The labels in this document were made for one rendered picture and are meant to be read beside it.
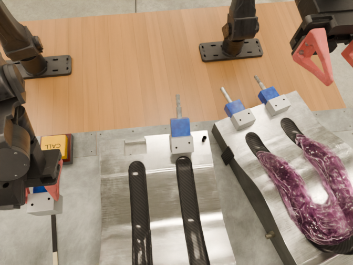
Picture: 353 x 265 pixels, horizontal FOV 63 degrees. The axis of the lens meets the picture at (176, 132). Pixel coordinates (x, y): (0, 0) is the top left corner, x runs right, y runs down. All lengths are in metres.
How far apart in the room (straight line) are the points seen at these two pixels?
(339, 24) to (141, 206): 0.50
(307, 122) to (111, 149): 0.51
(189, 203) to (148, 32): 0.59
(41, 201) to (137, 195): 0.19
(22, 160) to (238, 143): 0.50
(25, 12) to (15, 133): 2.00
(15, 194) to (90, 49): 0.62
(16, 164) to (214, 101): 0.58
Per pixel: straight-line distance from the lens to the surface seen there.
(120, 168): 0.68
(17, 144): 0.44
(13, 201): 0.48
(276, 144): 0.78
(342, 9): 0.52
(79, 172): 0.79
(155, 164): 0.67
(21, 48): 0.84
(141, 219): 0.66
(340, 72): 2.24
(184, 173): 0.68
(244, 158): 0.74
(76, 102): 0.88
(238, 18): 0.85
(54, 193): 0.58
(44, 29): 1.09
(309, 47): 0.50
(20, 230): 0.80
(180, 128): 0.66
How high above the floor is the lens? 1.53
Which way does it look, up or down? 65 degrees down
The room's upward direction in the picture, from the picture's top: 6 degrees clockwise
